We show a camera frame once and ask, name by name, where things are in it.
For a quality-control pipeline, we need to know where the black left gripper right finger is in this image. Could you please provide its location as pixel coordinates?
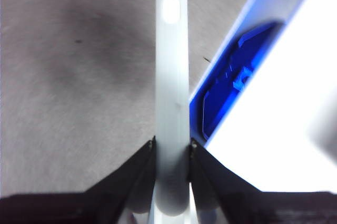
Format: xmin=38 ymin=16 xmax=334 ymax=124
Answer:
xmin=189 ymin=138 xmax=337 ymax=224

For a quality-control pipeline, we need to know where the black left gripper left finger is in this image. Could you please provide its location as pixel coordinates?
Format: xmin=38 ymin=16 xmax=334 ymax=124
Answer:
xmin=0 ymin=136 xmax=156 ymax=224

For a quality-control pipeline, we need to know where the blue ribbed plastic cup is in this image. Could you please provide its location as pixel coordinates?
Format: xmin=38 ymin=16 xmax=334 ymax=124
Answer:
xmin=189 ymin=0 xmax=337 ymax=193

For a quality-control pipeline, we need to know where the grey handled sponge cup brush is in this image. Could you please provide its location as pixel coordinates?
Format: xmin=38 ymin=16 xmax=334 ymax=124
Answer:
xmin=148 ymin=0 xmax=196 ymax=224

